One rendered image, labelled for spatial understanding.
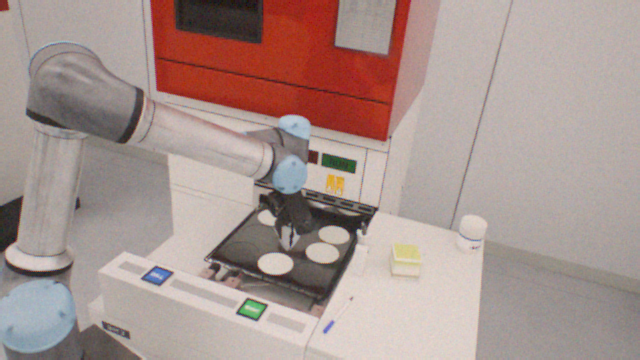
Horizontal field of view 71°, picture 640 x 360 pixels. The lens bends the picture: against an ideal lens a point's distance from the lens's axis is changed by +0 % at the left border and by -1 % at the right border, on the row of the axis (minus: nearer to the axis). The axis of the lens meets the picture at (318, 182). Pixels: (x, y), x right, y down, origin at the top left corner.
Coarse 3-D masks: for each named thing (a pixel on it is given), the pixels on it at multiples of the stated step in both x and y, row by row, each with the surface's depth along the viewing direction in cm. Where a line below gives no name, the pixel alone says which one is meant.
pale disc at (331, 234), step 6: (324, 228) 148; (330, 228) 148; (336, 228) 149; (318, 234) 145; (324, 234) 145; (330, 234) 145; (336, 234) 146; (342, 234) 146; (348, 234) 146; (330, 240) 142; (336, 240) 143; (342, 240) 143
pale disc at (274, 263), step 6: (264, 258) 131; (270, 258) 131; (276, 258) 132; (282, 258) 132; (288, 258) 132; (258, 264) 128; (264, 264) 129; (270, 264) 129; (276, 264) 129; (282, 264) 129; (288, 264) 130; (264, 270) 126; (270, 270) 126; (276, 270) 127; (282, 270) 127; (288, 270) 127
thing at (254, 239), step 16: (256, 224) 146; (320, 224) 150; (336, 224) 151; (240, 240) 138; (256, 240) 139; (272, 240) 139; (304, 240) 141; (320, 240) 142; (352, 240) 143; (224, 256) 130; (240, 256) 131; (256, 256) 132; (288, 256) 133; (304, 256) 134; (256, 272) 125; (288, 272) 127; (304, 272) 127; (320, 272) 128; (304, 288) 121; (320, 288) 122
